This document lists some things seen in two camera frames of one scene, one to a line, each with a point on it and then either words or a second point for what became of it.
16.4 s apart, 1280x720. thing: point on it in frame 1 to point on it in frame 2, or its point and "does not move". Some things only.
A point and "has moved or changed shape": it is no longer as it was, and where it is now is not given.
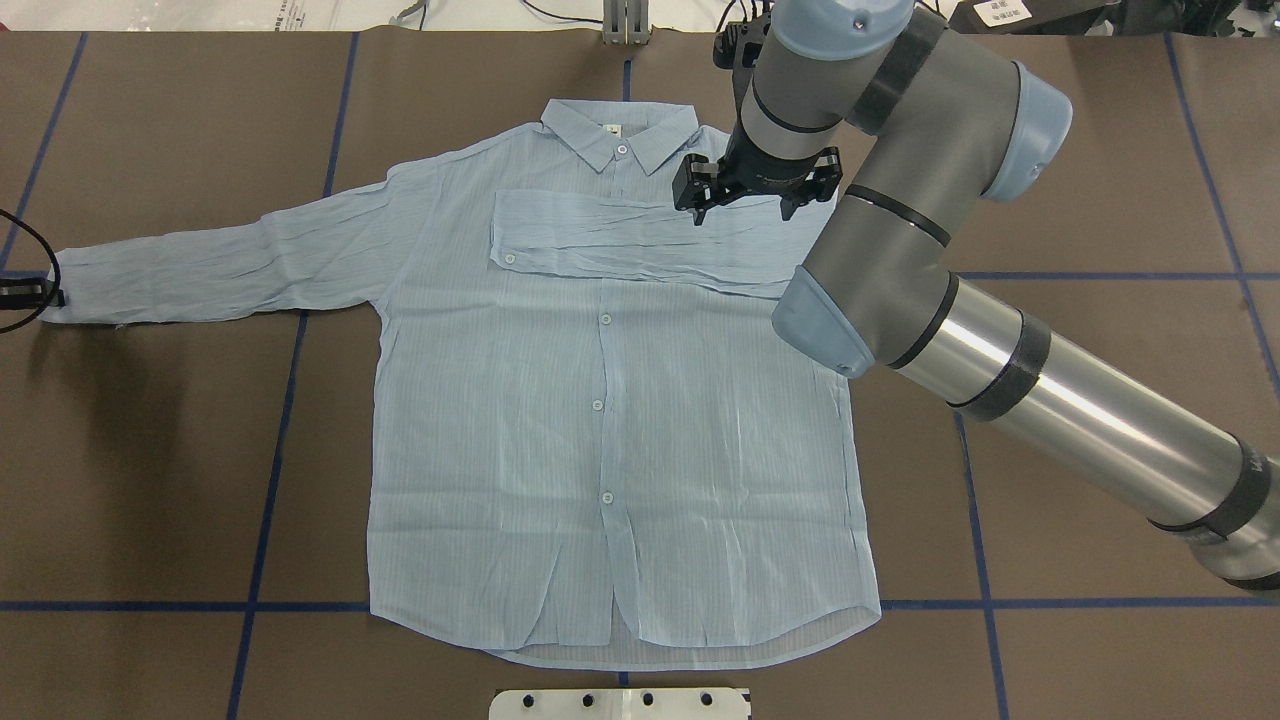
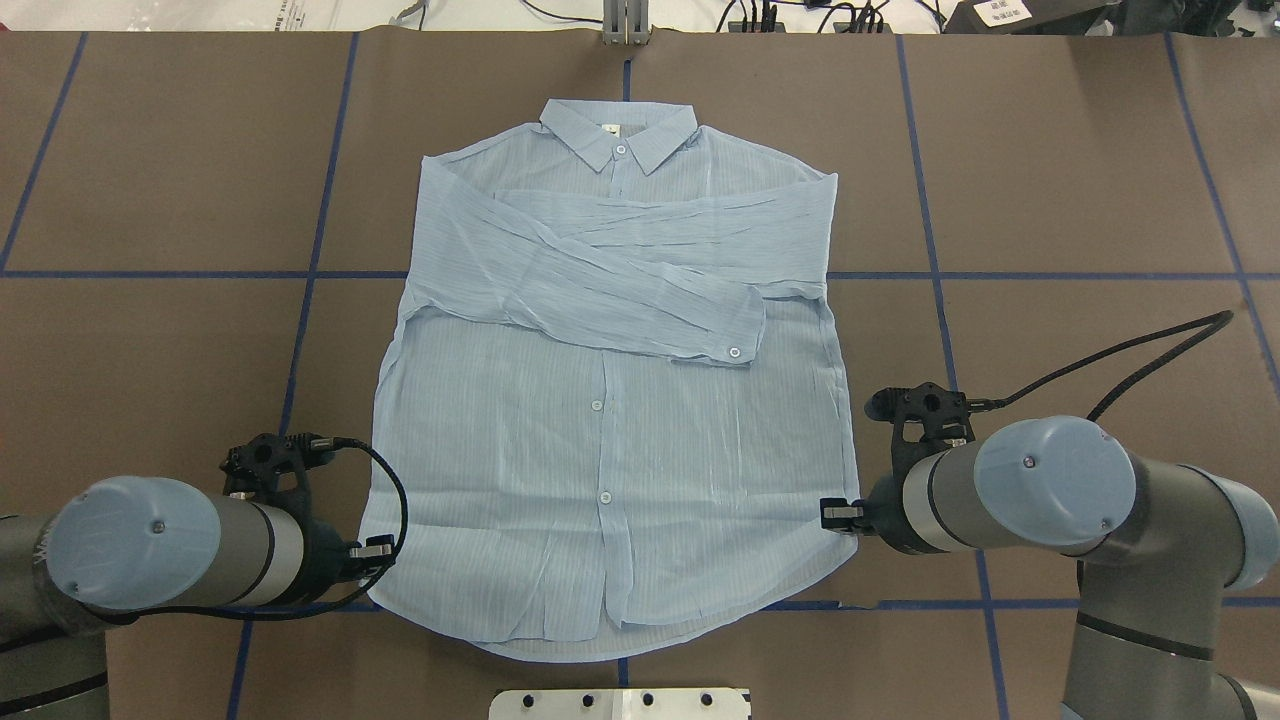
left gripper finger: x=30 y=292 to x=326 y=555
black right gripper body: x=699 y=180 to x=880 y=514
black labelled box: x=1026 y=17 does not move
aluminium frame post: x=626 y=22 does not move
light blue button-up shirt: x=595 y=446 has moved or changed shape
